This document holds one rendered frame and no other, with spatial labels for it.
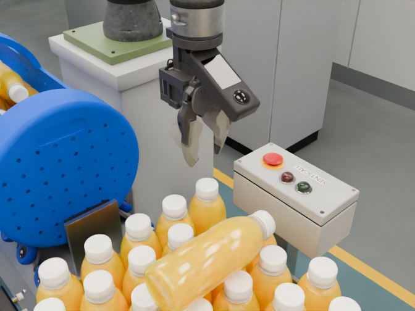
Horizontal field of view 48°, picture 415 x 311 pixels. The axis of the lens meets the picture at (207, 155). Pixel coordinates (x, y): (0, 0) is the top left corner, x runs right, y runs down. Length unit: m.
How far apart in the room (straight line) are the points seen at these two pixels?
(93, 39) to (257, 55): 1.33
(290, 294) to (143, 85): 0.65
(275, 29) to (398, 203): 1.10
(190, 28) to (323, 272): 0.38
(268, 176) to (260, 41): 1.61
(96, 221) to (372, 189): 2.03
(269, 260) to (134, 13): 0.71
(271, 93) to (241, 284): 1.85
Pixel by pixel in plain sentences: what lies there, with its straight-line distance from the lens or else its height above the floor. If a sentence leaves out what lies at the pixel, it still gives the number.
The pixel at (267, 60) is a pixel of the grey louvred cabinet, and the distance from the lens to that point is 2.38.
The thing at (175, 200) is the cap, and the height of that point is 1.09.
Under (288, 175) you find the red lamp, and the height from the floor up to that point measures 1.11.
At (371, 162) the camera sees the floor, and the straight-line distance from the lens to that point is 2.90.
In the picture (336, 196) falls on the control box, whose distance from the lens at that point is 0.80.
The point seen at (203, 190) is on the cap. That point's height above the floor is 1.09.
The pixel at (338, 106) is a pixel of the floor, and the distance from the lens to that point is 3.44.
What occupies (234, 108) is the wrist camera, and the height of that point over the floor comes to 1.29.
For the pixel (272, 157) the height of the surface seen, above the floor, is 1.11.
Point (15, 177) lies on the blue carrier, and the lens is 0.80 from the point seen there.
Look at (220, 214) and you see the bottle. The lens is 0.82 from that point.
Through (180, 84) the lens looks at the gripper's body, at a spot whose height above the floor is 1.29.
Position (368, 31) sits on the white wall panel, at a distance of 3.54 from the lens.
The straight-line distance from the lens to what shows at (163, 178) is 1.30.
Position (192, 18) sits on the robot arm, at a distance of 0.64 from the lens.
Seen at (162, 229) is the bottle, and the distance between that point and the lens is 0.78.
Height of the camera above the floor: 1.59
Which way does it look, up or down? 35 degrees down
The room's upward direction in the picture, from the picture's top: straight up
